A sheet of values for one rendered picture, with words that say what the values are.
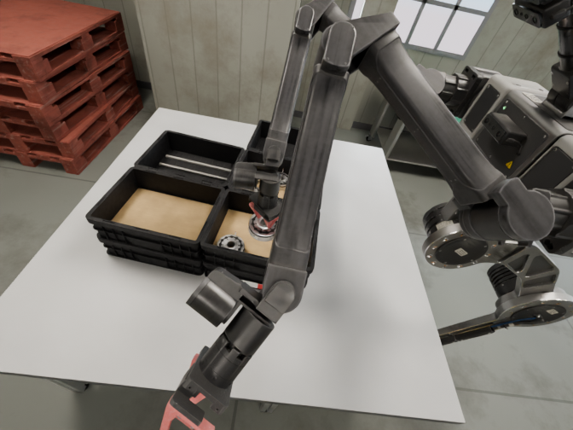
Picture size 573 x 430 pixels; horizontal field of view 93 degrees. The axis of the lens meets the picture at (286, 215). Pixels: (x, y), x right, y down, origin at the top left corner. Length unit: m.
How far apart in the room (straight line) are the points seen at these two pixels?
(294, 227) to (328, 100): 0.20
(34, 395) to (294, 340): 1.34
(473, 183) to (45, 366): 1.20
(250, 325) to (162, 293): 0.77
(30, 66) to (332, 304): 2.27
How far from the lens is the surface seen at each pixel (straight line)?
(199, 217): 1.17
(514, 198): 0.52
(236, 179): 0.73
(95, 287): 1.24
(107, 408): 1.82
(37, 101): 2.60
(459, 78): 0.97
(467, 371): 2.27
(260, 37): 2.65
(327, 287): 1.20
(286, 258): 0.39
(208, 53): 2.78
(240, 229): 1.13
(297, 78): 0.83
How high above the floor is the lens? 1.71
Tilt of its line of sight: 47 degrees down
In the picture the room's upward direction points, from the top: 14 degrees clockwise
